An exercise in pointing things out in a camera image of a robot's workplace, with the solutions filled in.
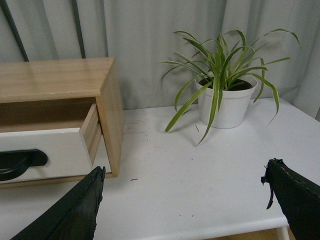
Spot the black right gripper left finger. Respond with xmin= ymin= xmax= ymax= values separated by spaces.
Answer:
xmin=12 ymin=166 xmax=106 ymax=240

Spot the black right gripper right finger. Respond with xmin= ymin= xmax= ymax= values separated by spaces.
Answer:
xmin=261 ymin=158 xmax=320 ymax=240

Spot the white front wooden drawer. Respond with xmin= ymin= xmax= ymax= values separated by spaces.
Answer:
xmin=0 ymin=101 xmax=102 ymax=184

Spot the wooden drawer cabinet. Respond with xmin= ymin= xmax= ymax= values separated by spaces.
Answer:
xmin=0 ymin=57 xmax=124 ymax=188

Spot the white table leg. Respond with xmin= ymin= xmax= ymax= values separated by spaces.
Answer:
xmin=276 ymin=221 xmax=290 ymax=240

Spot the white plant pot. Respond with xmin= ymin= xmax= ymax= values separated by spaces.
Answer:
xmin=198 ymin=76 xmax=258 ymax=129

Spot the green spider plant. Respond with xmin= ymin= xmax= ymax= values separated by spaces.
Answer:
xmin=164 ymin=29 xmax=289 ymax=138

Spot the grey curtain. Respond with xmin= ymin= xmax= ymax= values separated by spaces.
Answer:
xmin=0 ymin=0 xmax=320 ymax=119

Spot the black drawer handle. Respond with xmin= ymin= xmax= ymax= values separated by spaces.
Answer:
xmin=0 ymin=149 xmax=49 ymax=182

